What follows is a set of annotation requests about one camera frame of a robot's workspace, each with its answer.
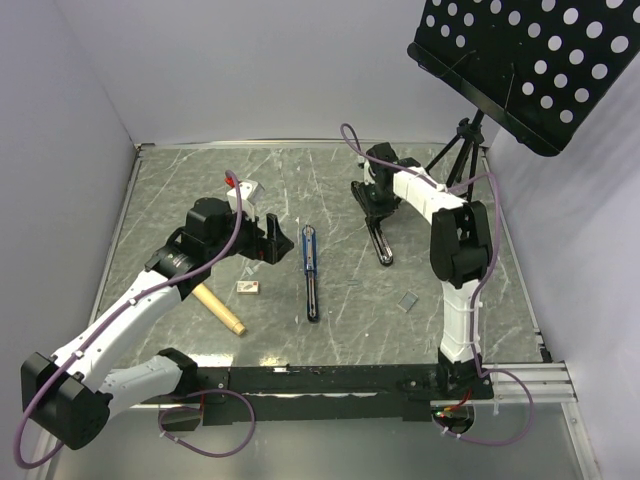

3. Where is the small staple box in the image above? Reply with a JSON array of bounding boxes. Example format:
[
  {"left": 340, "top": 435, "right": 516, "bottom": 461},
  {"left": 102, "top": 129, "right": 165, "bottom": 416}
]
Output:
[{"left": 236, "top": 281, "right": 260, "bottom": 295}]

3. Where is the black stapler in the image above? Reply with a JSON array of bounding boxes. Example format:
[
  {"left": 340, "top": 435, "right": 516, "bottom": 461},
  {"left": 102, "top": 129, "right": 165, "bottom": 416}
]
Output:
[{"left": 350, "top": 181, "right": 396, "bottom": 266}]

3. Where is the blue stapler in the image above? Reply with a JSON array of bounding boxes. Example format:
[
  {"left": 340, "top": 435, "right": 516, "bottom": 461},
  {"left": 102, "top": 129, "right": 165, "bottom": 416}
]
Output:
[{"left": 301, "top": 224, "right": 320, "bottom": 323}]

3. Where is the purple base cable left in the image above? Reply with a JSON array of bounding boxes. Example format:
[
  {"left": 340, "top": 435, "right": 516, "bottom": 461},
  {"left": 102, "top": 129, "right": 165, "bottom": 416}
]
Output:
[{"left": 157, "top": 387, "right": 257, "bottom": 457}]

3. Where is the black music stand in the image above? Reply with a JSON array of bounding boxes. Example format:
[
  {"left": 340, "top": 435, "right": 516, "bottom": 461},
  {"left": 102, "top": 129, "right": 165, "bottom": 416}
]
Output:
[{"left": 407, "top": 1, "right": 639, "bottom": 231}]

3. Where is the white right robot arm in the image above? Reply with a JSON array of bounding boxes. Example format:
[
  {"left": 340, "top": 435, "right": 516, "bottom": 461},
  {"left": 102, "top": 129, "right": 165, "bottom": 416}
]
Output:
[{"left": 351, "top": 143, "right": 493, "bottom": 398}]

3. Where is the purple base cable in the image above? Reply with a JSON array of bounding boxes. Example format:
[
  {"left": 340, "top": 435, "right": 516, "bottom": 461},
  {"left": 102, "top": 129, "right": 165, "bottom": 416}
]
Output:
[
  {"left": 432, "top": 367, "right": 535, "bottom": 445},
  {"left": 157, "top": 387, "right": 257, "bottom": 457}
]

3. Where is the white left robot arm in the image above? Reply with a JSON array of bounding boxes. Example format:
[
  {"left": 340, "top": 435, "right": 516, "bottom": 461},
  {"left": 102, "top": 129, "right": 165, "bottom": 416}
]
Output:
[{"left": 21, "top": 198, "right": 294, "bottom": 450}]

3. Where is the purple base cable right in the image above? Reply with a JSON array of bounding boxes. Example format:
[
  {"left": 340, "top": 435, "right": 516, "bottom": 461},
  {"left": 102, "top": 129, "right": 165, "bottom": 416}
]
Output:
[{"left": 432, "top": 367, "right": 535, "bottom": 445}]

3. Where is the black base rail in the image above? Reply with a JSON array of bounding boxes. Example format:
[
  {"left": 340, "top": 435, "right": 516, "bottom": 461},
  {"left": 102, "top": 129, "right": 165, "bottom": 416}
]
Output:
[{"left": 137, "top": 362, "right": 496, "bottom": 426}]

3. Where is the grey staple strip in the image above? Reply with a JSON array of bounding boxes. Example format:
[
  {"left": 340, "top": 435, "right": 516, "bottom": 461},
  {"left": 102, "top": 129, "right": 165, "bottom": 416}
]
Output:
[{"left": 397, "top": 291, "right": 419, "bottom": 312}]

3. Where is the cream recorder flute piece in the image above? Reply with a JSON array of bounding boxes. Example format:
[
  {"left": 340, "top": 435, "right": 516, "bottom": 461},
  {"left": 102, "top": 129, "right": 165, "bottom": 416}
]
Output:
[{"left": 192, "top": 283, "right": 246, "bottom": 336}]

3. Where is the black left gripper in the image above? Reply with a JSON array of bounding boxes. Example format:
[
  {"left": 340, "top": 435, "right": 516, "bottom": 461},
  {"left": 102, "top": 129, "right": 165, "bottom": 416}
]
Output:
[{"left": 207, "top": 201, "right": 293, "bottom": 264}]

